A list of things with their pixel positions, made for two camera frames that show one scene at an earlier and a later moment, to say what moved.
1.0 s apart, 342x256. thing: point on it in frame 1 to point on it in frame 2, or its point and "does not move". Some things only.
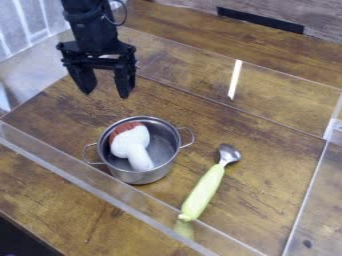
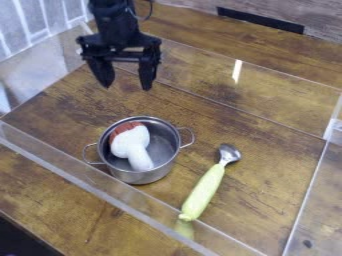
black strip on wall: x=297 y=28 does not move
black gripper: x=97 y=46 to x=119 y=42
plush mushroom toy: x=129 y=141 does not move
